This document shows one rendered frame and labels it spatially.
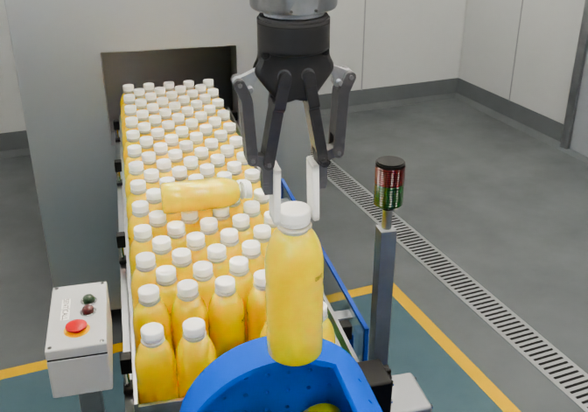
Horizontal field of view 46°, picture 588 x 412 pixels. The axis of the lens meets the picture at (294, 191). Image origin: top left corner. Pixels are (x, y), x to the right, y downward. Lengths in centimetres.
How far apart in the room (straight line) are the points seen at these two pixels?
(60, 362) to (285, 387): 41
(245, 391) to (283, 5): 57
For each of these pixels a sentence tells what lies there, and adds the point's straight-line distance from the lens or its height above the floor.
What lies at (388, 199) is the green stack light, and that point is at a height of 118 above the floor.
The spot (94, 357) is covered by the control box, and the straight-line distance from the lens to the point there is 125.
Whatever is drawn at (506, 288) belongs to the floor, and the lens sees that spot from 351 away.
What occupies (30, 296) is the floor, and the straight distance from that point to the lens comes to 352.
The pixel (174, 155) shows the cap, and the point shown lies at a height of 110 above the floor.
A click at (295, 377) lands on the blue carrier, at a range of 103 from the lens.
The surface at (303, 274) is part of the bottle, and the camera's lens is 81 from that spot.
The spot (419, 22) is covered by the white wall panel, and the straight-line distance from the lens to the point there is 600.
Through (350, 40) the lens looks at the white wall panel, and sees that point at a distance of 571.
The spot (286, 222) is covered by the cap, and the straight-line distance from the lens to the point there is 79.
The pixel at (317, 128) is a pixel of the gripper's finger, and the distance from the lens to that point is 76.
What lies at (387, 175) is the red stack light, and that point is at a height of 124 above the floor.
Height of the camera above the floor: 182
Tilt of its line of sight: 25 degrees down
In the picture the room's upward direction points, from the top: straight up
